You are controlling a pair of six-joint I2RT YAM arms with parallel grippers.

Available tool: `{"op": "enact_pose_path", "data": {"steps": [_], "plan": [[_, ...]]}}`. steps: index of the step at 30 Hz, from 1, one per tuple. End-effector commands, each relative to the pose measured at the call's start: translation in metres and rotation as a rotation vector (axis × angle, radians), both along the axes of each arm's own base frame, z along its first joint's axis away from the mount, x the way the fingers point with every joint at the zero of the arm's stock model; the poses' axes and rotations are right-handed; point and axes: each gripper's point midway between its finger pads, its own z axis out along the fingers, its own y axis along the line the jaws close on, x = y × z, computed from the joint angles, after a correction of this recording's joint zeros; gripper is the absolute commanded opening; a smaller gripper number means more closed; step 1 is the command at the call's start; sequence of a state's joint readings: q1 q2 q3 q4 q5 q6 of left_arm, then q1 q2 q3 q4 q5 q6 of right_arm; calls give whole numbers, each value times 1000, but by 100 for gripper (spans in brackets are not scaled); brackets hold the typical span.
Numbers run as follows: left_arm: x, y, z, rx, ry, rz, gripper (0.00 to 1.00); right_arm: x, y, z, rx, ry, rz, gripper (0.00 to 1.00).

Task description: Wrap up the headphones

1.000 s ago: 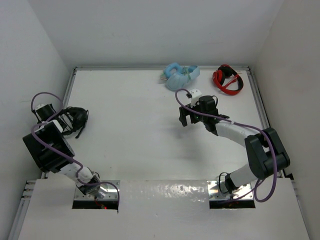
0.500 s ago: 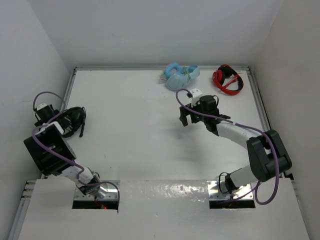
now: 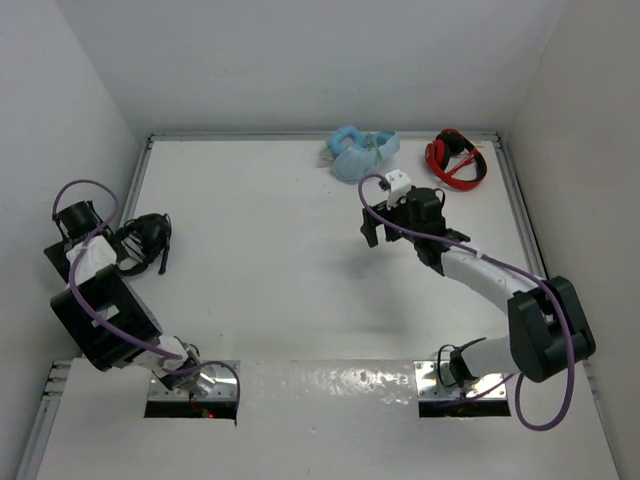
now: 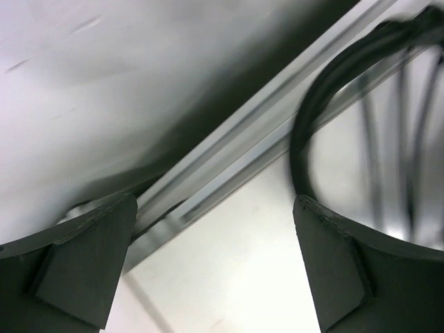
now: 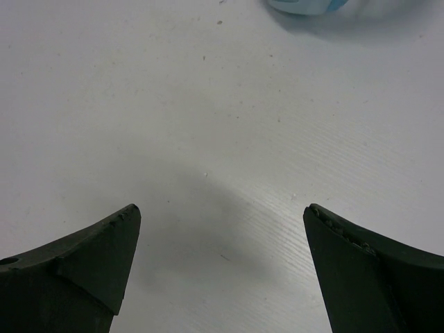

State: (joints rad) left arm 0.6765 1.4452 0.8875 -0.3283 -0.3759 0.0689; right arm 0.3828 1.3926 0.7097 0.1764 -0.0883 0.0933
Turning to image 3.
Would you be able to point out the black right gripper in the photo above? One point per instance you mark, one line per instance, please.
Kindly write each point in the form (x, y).
(369, 227)

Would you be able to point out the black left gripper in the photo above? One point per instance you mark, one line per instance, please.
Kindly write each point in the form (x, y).
(56, 250)

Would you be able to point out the black headset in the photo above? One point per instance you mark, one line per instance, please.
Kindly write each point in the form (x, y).
(144, 239)

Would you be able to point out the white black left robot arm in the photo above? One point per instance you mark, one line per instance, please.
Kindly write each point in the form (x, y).
(128, 333)

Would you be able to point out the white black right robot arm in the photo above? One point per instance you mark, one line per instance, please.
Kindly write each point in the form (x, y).
(548, 331)

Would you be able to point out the light blue headphones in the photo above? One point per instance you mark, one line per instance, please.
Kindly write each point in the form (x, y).
(353, 153)

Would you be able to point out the red black headphones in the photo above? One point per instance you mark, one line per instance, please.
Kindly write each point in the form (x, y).
(449, 153)

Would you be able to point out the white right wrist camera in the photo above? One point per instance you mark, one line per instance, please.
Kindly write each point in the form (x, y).
(397, 184)

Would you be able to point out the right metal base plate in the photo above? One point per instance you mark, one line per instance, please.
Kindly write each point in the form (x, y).
(432, 388)

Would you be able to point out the metal base plate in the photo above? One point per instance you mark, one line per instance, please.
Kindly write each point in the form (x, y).
(432, 388)
(214, 383)

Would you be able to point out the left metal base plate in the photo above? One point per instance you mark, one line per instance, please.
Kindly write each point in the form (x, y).
(214, 383)

